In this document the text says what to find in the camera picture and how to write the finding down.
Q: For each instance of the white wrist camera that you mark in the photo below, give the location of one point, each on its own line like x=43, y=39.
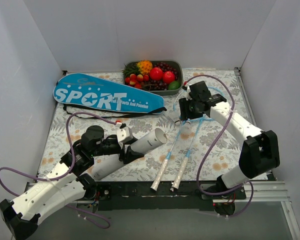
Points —
x=188, y=93
x=122, y=129

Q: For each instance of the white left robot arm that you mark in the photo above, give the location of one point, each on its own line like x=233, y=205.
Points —
x=68, y=181

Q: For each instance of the blue sport racket bag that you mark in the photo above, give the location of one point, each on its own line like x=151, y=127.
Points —
x=93, y=93

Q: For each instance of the dark grape bunch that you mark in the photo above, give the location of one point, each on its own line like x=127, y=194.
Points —
x=160, y=85

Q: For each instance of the white shuttlecock tube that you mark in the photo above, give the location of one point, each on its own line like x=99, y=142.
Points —
x=145, y=144

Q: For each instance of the blue badminton racket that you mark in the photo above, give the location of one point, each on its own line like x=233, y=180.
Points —
x=177, y=181
x=165, y=162

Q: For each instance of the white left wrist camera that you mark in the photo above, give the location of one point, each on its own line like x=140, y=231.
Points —
x=122, y=129

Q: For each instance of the red apple left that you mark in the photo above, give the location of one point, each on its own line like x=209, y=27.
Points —
x=156, y=74

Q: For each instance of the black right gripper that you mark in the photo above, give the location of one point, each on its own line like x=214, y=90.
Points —
x=183, y=110

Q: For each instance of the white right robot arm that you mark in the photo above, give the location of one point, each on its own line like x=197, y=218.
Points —
x=259, y=149

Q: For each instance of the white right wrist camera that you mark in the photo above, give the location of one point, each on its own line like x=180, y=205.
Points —
x=188, y=93

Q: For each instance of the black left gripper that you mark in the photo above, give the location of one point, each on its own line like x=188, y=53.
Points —
x=123, y=152

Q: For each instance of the grey fruit tray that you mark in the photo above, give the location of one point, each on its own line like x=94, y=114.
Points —
x=131, y=68

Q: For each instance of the red apple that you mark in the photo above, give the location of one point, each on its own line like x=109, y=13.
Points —
x=168, y=77
x=156, y=74

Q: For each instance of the white shuttlecock black band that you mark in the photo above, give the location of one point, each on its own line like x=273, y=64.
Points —
x=177, y=123

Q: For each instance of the small red peaches cluster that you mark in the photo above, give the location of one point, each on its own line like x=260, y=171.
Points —
x=137, y=81

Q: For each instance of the orange toy pineapple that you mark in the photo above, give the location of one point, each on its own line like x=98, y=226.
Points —
x=144, y=67

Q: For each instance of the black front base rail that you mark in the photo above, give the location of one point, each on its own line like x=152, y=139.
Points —
x=138, y=195

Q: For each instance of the blue badminton racket left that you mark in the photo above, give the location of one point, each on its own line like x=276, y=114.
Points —
x=165, y=162

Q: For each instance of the red apple right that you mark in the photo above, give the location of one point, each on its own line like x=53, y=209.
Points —
x=168, y=77

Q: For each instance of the blue badminton racket right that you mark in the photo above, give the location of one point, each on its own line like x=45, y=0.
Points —
x=177, y=181

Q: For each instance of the green lime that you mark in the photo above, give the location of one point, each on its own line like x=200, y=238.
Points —
x=174, y=85

